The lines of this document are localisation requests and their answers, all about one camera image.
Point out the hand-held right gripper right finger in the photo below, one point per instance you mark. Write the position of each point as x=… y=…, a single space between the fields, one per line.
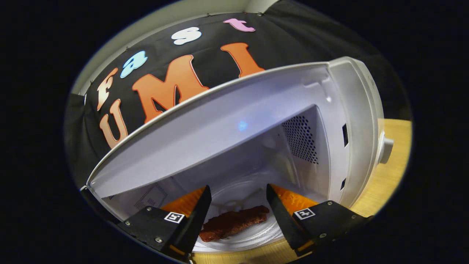
x=282 y=220

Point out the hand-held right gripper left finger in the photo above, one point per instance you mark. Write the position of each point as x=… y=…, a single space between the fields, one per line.
x=194 y=220

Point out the reddish brown meat strip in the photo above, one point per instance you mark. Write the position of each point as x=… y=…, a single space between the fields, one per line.
x=234 y=222

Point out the white microwave oven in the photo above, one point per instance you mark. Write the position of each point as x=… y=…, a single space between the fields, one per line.
x=220 y=128

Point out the glass microwave turntable plate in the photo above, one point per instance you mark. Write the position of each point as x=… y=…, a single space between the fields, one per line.
x=253 y=236

